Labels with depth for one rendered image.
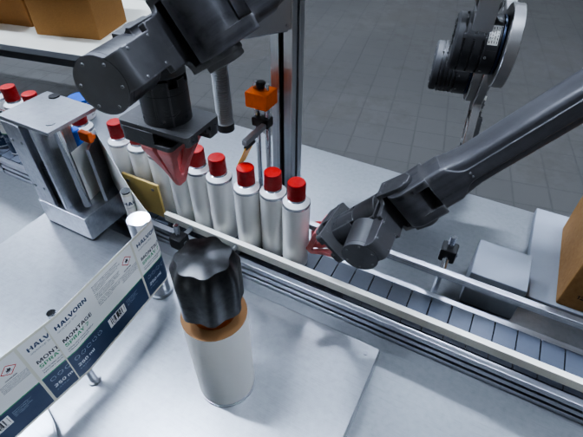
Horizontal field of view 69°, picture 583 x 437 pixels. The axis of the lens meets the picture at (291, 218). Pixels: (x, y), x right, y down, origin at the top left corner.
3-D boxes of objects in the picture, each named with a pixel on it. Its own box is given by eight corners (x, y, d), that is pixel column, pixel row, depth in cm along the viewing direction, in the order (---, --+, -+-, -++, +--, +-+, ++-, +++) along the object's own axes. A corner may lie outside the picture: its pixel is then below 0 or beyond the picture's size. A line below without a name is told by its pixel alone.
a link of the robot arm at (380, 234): (442, 208, 67) (410, 169, 64) (429, 264, 59) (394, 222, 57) (381, 229, 75) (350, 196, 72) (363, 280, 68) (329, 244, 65)
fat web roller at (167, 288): (143, 294, 81) (116, 222, 69) (160, 277, 84) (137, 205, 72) (162, 303, 80) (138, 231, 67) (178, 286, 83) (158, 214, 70)
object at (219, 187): (210, 238, 93) (196, 159, 79) (223, 223, 96) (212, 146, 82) (230, 246, 91) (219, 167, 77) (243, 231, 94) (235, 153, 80)
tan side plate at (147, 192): (130, 204, 98) (121, 172, 92) (133, 202, 99) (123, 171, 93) (165, 218, 95) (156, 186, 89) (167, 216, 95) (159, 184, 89)
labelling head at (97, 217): (48, 218, 96) (-5, 117, 79) (92, 187, 105) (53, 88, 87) (93, 240, 91) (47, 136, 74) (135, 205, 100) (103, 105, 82)
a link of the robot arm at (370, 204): (406, 205, 70) (383, 182, 69) (396, 234, 66) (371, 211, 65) (376, 220, 76) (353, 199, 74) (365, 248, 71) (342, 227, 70)
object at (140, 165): (139, 205, 100) (115, 129, 86) (153, 193, 104) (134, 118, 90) (156, 212, 98) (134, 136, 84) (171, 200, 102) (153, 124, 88)
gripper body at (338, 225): (312, 238, 74) (340, 223, 68) (336, 205, 81) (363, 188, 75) (337, 264, 75) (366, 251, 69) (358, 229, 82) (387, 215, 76)
